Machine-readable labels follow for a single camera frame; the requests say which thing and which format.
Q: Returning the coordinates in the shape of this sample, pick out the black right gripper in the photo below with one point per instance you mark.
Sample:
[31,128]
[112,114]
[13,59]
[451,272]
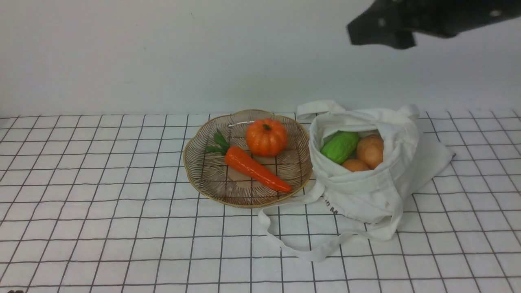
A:
[393,23]

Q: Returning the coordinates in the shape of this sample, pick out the white black-grid tablecloth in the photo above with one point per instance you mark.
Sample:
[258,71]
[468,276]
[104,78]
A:
[102,204]

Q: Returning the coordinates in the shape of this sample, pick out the white cloth tote bag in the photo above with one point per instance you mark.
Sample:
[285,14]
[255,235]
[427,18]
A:
[376,197]

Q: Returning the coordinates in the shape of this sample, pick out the small tan toy potato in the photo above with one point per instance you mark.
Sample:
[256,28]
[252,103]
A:
[355,165]

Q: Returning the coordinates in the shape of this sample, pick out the green toy cucumber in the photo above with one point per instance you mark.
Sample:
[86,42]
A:
[341,146]

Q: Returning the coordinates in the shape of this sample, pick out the large tan toy potato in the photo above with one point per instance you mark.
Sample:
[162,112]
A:
[370,150]

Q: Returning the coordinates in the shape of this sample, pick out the orange toy pumpkin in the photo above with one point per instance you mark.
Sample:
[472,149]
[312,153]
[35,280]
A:
[266,137]

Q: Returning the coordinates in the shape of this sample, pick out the orange toy carrot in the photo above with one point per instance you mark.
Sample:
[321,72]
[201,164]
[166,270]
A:
[237,158]

